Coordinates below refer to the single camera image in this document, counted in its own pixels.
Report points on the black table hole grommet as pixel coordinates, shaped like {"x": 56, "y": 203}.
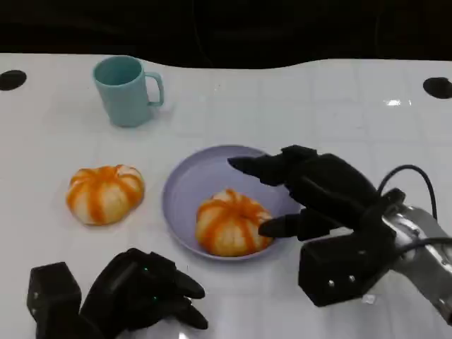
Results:
{"x": 12, "y": 80}
{"x": 438, "y": 87}

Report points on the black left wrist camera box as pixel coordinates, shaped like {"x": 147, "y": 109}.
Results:
{"x": 53, "y": 296}

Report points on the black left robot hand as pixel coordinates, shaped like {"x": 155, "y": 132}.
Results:
{"x": 134, "y": 289}

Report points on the orange and white bread roll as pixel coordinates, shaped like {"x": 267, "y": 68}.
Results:
{"x": 106, "y": 194}
{"x": 229, "y": 226}

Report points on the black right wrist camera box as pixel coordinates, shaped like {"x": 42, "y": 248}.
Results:
{"x": 339, "y": 268}

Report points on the black backdrop curtain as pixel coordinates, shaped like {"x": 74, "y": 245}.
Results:
{"x": 226, "y": 28}

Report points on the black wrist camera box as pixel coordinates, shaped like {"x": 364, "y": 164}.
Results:
{"x": 339, "y": 268}
{"x": 53, "y": 296}

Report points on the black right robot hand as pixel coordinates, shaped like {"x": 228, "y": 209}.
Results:
{"x": 328, "y": 190}

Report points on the lilac plate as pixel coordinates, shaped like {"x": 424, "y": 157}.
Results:
{"x": 190, "y": 183}

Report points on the pale green mug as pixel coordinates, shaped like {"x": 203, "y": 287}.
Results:
{"x": 123, "y": 99}

